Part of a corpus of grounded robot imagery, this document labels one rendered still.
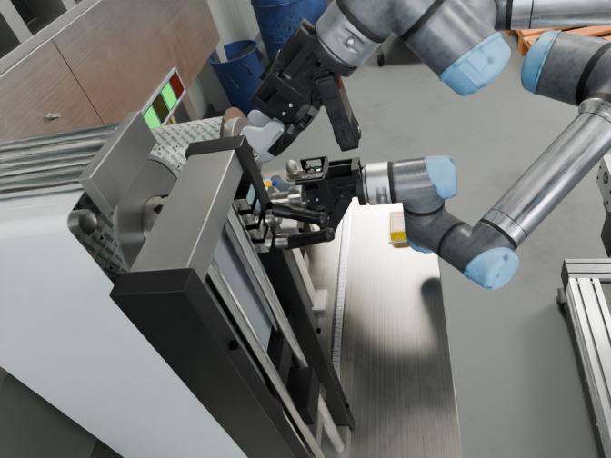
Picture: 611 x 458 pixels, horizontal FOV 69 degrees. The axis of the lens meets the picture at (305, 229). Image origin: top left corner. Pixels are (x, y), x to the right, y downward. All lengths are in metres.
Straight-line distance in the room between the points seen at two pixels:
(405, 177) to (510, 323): 1.27
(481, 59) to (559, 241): 1.78
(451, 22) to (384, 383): 0.55
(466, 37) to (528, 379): 1.46
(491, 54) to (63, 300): 0.50
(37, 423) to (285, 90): 0.62
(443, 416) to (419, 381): 0.07
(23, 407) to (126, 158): 0.51
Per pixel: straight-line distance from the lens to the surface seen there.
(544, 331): 1.96
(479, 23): 0.56
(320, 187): 0.78
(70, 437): 0.91
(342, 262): 0.98
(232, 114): 0.71
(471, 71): 0.56
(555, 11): 0.66
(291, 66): 0.59
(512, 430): 1.76
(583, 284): 1.83
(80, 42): 1.01
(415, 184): 0.77
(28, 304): 0.51
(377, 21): 0.55
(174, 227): 0.31
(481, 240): 0.78
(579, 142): 0.85
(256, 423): 0.40
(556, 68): 0.96
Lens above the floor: 1.61
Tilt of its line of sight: 41 degrees down
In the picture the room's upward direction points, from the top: 18 degrees counter-clockwise
